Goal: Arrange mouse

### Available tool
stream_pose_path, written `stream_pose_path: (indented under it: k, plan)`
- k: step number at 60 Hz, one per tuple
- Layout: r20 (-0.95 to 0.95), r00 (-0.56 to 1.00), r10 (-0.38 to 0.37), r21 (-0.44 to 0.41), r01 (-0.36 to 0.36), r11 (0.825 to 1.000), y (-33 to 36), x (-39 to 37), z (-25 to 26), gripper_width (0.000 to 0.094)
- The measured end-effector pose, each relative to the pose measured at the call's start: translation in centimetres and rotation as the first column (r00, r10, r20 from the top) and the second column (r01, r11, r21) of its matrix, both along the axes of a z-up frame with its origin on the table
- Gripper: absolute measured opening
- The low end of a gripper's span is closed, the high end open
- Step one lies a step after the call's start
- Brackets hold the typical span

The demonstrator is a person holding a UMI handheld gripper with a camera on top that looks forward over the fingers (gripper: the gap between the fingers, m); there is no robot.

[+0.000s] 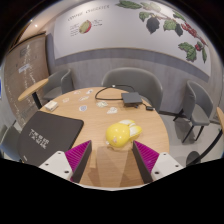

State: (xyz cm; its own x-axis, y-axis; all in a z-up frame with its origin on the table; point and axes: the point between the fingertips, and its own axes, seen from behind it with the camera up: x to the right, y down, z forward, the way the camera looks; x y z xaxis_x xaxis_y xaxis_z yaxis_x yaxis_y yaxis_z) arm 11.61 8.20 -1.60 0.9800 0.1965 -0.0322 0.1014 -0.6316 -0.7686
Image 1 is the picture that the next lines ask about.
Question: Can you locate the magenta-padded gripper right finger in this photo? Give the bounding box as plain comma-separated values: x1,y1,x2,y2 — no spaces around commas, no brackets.
132,140,184,184

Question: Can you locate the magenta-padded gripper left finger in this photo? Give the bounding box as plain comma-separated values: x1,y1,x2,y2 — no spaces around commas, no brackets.
38,140,93,184

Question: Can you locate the yellow computer mouse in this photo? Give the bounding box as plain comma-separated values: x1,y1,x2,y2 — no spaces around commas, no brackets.
105,119,143,148

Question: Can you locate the black mouse pad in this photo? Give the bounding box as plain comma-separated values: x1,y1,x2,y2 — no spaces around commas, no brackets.
18,110,85,167

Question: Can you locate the grey upholstered chair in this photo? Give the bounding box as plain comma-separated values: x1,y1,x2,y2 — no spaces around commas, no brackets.
173,80,214,144
0,123,22,163
101,67,164,113
41,68,75,101

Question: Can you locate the small white card box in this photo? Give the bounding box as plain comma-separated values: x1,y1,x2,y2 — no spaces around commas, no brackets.
44,100,59,112

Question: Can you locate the small black adapter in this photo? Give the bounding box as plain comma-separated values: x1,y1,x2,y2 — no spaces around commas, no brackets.
141,102,155,111

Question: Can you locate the flat black device box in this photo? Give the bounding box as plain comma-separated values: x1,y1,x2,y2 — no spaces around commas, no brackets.
120,92,144,108

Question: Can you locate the black cable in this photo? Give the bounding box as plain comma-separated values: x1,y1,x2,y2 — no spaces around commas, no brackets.
94,84,136,101

